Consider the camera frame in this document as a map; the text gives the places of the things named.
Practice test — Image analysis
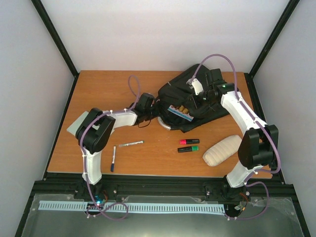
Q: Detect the black student backpack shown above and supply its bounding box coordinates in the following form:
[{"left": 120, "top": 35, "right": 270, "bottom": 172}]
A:
[{"left": 157, "top": 64, "right": 229, "bottom": 133}]

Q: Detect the dog reader paperback book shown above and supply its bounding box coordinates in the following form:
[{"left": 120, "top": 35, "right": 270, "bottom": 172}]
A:
[{"left": 167, "top": 105, "right": 194, "bottom": 121}]

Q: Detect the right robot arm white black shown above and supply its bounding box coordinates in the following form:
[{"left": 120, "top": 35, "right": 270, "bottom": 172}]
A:
[{"left": 188, "top": 70, "right": 281, "bottom": 191}]

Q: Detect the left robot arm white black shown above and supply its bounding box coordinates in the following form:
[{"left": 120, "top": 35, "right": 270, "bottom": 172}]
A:
[{"left": 75, "top": 93, "right": 155, "bottom": 199}]

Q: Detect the pink highlighter marker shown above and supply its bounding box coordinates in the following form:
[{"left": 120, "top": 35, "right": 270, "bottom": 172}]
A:
[{"left": 179, "top": 139, "right": 200, "bottom": 145}]

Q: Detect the green highlighter marker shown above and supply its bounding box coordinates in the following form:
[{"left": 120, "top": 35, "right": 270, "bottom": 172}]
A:
[{"left": 177, "top": 146, "right": 199, "bottom": 153}]

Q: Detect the beige ribbed pencil pouch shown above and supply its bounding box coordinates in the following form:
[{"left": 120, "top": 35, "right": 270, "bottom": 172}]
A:
[{"left": 202, "top": 135, "right": 242, "bottom": 167}]

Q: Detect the clear silver pen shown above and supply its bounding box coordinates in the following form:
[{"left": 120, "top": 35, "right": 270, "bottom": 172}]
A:
[{"left": 119, "top": 140, "right": 144, "bottom": 147}]

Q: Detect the blue whiteboard marker pen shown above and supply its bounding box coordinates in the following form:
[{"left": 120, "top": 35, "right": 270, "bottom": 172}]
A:
[{"left": 110, "top": 146, "right": 117, "bottom": 172}]

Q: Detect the grey notebook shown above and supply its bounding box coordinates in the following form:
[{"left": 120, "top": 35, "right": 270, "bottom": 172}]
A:
[{"left": 67, "top": 111, "right": 88, "bottom": 136}]

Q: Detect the green lit circuit board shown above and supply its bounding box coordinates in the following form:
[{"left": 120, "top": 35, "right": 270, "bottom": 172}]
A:
[{"left": 96, "top": 196, "right": 108, "bottom": 207}]

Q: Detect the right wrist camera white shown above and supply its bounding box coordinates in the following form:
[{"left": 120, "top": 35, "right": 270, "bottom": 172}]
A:
[{"left": 187, "top": 78, "right": 203, "bottom": 95}]

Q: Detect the right black frame post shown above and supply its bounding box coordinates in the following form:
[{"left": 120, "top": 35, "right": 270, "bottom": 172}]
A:
[{"left": 249, "top": 0, "right": 300, "bottom": 79}]

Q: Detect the black frame post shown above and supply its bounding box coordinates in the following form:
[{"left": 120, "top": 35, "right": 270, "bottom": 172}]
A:
[
  {"left": 31, "top": 0, "right": 79, "bottom": 78},
  {"left": 249, "top": 0, "right": 300, "bottom": 79}
]

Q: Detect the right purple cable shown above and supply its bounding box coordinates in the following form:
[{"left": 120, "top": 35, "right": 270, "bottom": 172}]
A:
[{"left": 187, "top": 54, "right": 282, "bottom": 221}]

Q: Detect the purple cable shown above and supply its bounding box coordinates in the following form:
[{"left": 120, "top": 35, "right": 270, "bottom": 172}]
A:
[
  {"left": 79, "top": 75, "right": 144, "bottom": 221},
  {"left": 187, "top": 54, "right": 282, "bottom": 221}
]

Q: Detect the light blue cable duct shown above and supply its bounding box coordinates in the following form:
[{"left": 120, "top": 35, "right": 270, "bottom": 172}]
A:
[{"left": 38, "top": 200, "right": 225, "bottom": 215}]

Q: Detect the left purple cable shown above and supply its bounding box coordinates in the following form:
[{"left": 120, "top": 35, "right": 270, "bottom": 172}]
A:
[{"left": 79, "top": 75, "right": 144, "bottom": 221}]

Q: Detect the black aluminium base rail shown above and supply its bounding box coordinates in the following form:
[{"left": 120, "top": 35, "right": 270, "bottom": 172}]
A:
[{"left": 29, "top": 173, "right": 298, "bottom": 204}]

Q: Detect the left black frame post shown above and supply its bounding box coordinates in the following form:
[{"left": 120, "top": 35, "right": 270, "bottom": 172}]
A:
[{"left": 31, "top": 0, "right": 79, "bottom": 78}]

